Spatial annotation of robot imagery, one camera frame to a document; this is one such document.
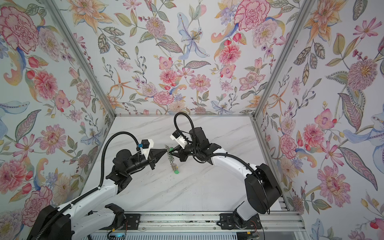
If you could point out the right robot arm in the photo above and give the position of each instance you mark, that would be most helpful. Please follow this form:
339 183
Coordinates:
262 188

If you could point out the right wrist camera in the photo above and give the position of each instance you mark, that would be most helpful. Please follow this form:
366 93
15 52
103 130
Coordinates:
182 141

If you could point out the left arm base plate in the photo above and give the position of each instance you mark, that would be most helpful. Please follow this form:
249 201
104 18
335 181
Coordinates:
126 222

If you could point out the round metal key organizer disc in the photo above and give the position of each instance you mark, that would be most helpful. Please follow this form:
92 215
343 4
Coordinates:
171 159

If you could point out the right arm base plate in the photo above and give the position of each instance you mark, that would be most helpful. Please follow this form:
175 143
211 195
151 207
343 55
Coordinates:
234 222

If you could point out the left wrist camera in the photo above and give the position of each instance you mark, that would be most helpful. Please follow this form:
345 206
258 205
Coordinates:
145 146

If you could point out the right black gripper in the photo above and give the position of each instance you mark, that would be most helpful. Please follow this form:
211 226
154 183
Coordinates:
183 152

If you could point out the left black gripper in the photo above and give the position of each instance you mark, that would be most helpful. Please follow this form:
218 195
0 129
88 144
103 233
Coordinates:
152 158

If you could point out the aluminium mounting rail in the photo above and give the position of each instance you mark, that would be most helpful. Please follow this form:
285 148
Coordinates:
176 221

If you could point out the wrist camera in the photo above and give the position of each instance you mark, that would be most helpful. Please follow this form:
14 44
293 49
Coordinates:
182 141
145 146

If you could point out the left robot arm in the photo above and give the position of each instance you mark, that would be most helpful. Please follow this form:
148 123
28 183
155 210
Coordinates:
91 211

